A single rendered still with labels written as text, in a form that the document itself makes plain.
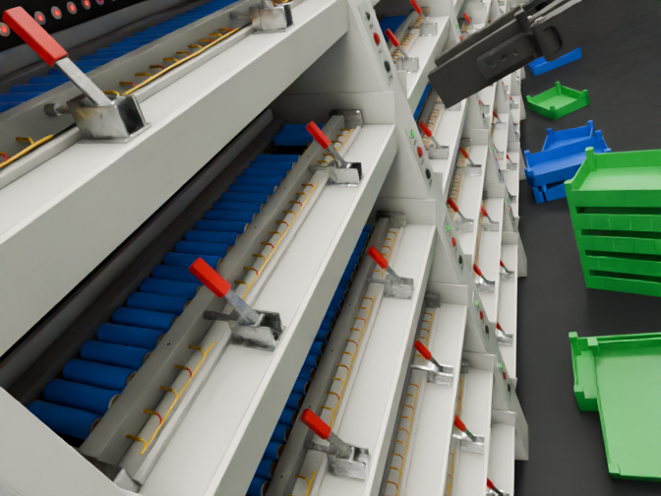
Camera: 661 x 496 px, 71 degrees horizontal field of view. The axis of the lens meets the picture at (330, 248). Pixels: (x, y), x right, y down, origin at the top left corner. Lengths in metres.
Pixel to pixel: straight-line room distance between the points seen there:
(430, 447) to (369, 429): 0.22
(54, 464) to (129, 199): 0.15
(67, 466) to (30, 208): 0.13
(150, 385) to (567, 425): 1.16
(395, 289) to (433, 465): 0.25
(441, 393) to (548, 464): 0.58
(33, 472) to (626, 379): 1.26
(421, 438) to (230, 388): 0.44
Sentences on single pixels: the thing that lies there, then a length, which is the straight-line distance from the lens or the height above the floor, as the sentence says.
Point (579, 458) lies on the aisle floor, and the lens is 1.34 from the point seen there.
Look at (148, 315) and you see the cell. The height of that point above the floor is 0.98.
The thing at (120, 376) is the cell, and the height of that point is 0.97.
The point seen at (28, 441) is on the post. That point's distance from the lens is 0.27.
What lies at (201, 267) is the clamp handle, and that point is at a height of 1.01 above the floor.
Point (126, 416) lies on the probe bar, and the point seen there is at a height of 0.97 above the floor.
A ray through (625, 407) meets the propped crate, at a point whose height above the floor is 0.06.
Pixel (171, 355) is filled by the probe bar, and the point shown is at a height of 0.97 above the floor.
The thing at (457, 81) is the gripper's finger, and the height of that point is 1.05.
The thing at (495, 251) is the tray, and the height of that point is 0.34.
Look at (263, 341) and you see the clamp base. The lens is 0.40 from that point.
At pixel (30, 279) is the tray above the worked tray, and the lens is 0.27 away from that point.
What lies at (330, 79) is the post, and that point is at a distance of 0.75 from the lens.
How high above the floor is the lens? 1.15
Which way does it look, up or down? 28 degrees down
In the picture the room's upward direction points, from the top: 28 degrees counter-clockwise
